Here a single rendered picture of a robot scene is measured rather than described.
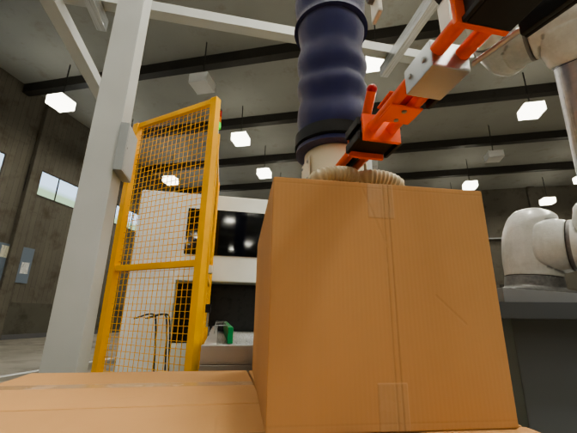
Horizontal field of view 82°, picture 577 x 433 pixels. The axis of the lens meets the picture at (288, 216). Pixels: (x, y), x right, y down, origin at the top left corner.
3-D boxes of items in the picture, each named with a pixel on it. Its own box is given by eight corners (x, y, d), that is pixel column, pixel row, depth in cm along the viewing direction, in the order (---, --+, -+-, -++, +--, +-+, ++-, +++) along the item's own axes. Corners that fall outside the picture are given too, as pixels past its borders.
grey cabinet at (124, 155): (121, 182, 202) (129, 138, 211) (130, 183, 203) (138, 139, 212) (112, 168, 183) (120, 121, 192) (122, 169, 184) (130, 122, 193)
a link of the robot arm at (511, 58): (469, 28, 102) (519, 1, 92) (491, 60, 113) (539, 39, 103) (470, 63, 99) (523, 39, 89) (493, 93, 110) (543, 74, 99)
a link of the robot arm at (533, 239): (513, 280, 115) (508, 219, 120) (581, 281, 101) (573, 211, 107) (495, 274, 105) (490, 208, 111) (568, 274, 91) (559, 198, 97)
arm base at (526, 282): (542, 300, 113) (540, 283, 115) (590, 297, 92) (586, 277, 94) (485, 295, 116) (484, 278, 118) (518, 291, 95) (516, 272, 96)
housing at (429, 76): (403, 95, 52) (401, 71, 53) (442, 101, 53) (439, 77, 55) (430, 64, 46) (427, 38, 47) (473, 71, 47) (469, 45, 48)
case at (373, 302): (252, 369, 104) (257, 244, 115) (373, 368, 109) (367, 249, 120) (264, 436, 47) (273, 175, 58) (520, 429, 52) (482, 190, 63)
